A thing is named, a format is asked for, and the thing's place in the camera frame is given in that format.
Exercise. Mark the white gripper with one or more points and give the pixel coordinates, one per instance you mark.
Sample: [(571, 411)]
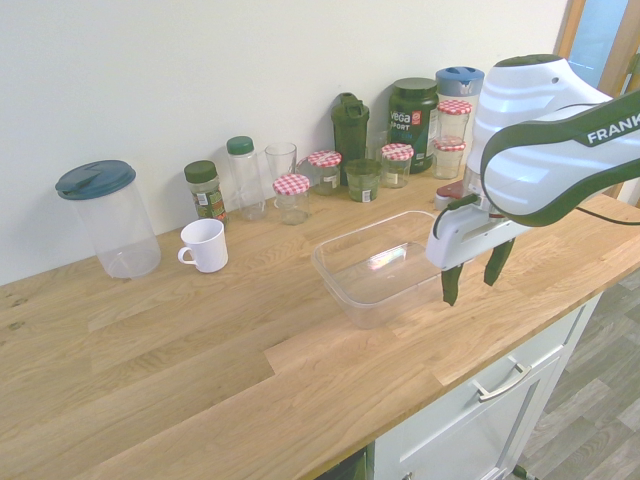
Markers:
[(450, 245)]

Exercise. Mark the clear plastic rectangular container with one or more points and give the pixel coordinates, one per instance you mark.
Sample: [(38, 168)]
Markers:
[(370, 270)]

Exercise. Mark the dark Vega protein tub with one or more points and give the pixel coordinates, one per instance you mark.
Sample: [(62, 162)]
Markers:
[(412, 125)]

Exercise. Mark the glass jar red checkered lid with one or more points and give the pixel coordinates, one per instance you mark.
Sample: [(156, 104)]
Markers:
[(448, 162), (454, 122), (291, 200), (397, 167), (325, 175)]

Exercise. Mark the white kitchen cabinet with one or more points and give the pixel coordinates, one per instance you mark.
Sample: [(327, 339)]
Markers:
[(475, 425)]

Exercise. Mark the dark green shaker bottle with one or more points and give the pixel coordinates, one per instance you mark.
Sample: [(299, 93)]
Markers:
[(350, 135)]

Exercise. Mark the frosted pitcher with blue lid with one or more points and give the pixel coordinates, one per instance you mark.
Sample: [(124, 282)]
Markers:
[(457, 80)]

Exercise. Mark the round metal cabinet knob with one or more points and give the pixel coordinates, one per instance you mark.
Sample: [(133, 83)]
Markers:
[(407, 475)]

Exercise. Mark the dark built-in dishwasher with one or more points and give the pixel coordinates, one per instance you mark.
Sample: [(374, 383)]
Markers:
[(356, 465)]

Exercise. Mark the tall clear drinking glass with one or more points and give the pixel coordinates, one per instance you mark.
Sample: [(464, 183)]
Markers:
[(281, 160)]

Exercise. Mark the clear bottle with green lid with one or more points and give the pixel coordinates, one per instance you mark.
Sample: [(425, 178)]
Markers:
[(245, 185)]

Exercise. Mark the white ceramic mug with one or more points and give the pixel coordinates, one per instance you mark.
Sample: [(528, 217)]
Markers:
[(205, 245)]

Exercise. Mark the clear pitcher with teal lid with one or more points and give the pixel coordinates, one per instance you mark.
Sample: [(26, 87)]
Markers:
[(115, 225)]

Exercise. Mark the wooden door frame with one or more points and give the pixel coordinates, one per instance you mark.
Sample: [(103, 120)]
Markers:
[(570, 30)]

